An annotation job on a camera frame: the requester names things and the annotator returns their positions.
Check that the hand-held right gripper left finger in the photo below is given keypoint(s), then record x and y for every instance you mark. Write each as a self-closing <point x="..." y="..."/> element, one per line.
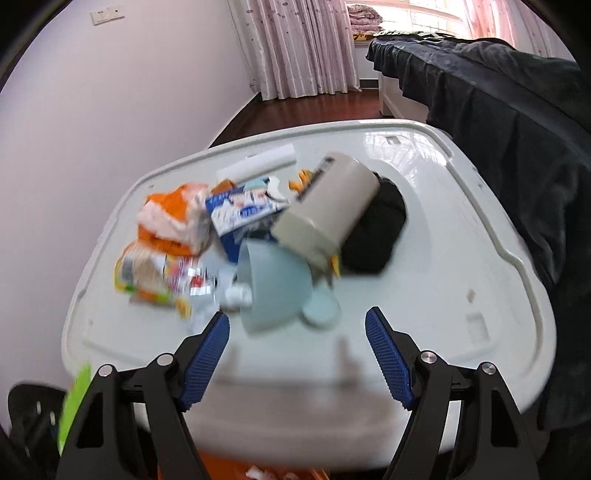
<point x="207" y="360"/>

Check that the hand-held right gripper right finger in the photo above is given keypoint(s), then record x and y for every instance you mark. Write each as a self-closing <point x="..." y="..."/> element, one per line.
<point x="385" y="355"/>

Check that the orange knit cloth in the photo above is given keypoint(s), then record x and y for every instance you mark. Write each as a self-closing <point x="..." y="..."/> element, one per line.
<point x="175" y="217"/>

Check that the blue and white carton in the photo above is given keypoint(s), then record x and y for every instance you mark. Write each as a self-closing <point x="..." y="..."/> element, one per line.
<point x="235" y="212"/>

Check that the light blue small lid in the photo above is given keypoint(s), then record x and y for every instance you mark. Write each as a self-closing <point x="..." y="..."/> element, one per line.
<point x="321" y="309"/>

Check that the light blue bowl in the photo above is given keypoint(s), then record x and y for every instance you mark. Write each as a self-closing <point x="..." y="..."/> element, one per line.
<point x="272" y="290"/>

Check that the colourful snack wrapper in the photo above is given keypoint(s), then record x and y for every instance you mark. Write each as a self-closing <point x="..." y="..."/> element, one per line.
<point x="157" y="272"/>

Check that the black cloth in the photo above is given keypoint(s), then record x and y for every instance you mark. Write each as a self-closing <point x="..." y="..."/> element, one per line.
<point x="374" y="230"/>

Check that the bright green object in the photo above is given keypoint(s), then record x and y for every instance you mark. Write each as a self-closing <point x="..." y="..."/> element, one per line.
<point x="76" y="406"/>

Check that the white plastic storage box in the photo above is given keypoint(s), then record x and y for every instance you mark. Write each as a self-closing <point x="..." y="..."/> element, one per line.
<point x="438" y="207"/>

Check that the beige cylindrical cup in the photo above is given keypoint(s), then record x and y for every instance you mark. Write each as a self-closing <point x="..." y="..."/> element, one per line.
<point x="332" y="203"/>

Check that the orange peel piece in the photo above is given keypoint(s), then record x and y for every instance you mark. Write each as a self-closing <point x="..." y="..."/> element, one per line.
<point x="302" y="180"/>

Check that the white paper roll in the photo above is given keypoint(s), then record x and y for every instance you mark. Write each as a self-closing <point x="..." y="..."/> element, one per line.
<point x="258" y="164"/>

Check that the dark bed blanket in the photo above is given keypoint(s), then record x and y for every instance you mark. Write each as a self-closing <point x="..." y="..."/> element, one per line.
<point x="508" y="115"/>

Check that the pink patterned curtain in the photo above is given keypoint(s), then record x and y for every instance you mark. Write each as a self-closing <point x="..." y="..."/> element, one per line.
<point x="300" y="46"/>

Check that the folded pink quilts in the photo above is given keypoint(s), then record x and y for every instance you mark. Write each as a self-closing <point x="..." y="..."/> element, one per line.
<point x="364" y="18"/>

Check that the pink sheer curtain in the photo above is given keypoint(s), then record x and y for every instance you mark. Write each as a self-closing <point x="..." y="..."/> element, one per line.
<point x="501" y="21"/>

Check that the white bed frame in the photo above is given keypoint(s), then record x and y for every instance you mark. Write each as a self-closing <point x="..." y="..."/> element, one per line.
<point x="392" y="97"/>

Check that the white wall socket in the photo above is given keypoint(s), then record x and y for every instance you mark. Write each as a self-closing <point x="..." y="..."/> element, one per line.
<point x="107" y="14"/>

